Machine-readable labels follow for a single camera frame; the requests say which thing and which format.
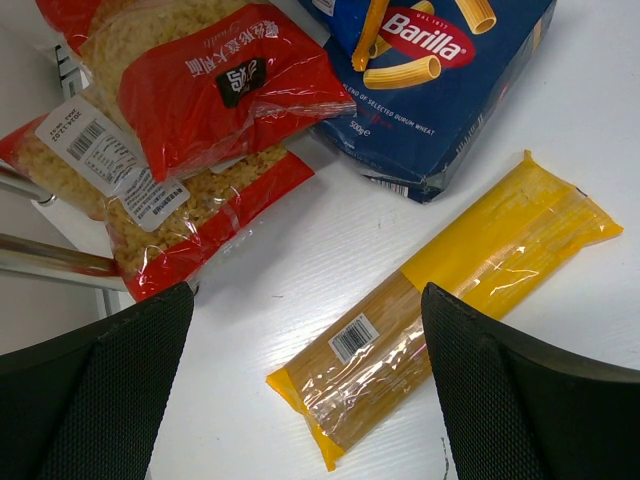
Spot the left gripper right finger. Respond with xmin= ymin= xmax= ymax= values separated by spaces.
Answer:
xmin=421 ymin=283 xmax=639 ymax=479

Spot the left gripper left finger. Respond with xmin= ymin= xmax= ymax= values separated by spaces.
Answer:
xmin=1 ymin=282 xmax=194 ymax=479

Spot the white shelf with metal legs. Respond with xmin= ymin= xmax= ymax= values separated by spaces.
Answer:
xmin=0 ymin=44 xmax=201 ymax=296

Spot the blue orange pasta bag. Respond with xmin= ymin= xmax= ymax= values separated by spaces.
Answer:
xmin=351 ymin=0 xmax=389 ymax=72

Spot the yellow spaghetti pack left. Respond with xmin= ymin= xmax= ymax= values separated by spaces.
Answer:
xmin=267 ymin=152 xmax=623 ymax=471

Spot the red macaroni bag with label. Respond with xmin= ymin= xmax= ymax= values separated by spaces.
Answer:
xmin=1 ymin=89 xmax=314 ymax=301

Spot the blue Barilla rigatoni box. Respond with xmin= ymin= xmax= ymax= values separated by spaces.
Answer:
xmin=304 ymin=1 xmax=555 ymax=204

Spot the red macaroni bag upper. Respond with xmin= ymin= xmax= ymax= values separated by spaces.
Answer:
xmin=37 ymin=1 xmax=356 ymax=182

